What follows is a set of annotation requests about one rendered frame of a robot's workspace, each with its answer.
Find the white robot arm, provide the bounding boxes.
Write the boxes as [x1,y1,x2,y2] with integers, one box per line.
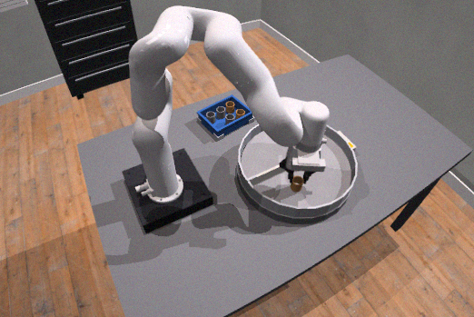
[129,6,330,203]

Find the blue open-top crate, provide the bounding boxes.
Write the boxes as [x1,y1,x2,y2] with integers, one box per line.
[197,95,252,136]

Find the grey metal bushing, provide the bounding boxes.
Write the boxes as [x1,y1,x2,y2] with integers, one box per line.
[216,106,225,119]
[206,112,215,124]
[225,114,234,124]

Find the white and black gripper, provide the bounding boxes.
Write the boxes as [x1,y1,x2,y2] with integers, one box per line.
[279,145,322,184]

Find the bronze bushing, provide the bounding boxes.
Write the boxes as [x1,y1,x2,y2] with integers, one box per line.
[291,176,303,192]
[236,109,245,119]
[226,102,234,114]

